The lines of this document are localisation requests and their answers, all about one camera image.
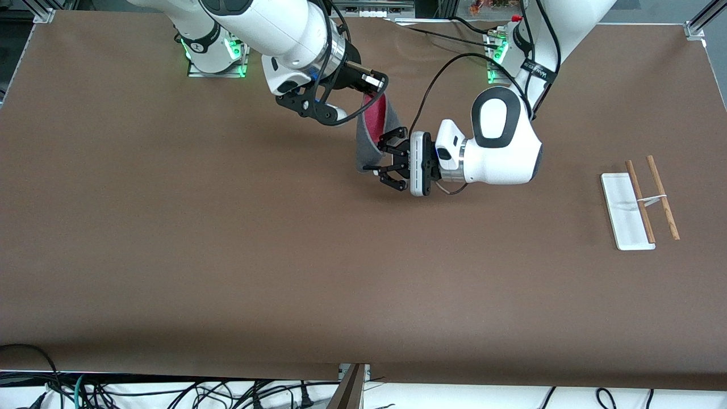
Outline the long black cable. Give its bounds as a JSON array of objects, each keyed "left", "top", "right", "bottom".
[{"left": 386, "top": 19, "right": 502, "bottom": 49}]

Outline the aluminium table frame beam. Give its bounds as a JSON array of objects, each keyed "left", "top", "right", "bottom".
[{"left": 327, "top": 364, "right": 371, "bottom": 409}]

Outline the white towel rack base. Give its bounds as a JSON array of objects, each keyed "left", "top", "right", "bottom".
[{"left": 600, "top": 172, "right": 656, "bottom": 251}]

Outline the thick black looped cable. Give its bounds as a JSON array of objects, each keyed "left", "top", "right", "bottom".
[{"left": 0, "top": 343, "right": 64, "bottom": 409}]

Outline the black velcro cable strap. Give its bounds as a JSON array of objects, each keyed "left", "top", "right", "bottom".
[{"left": 519, "top": 56, "right": 557, "bottom": 84}]

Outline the grey socket strip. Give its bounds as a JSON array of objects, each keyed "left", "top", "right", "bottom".
[{"left": 332, "top": 0, "right": 415, "bottom": 16}]

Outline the pink and grey towel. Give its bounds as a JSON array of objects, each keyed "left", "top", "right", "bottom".
[{"left": 355, "top": 93, "right": 405, "bottom": 174}]

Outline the orange object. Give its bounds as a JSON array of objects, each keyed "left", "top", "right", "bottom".
[{"left": 470, "top": 0, "right": 523, "bottom": 15}]

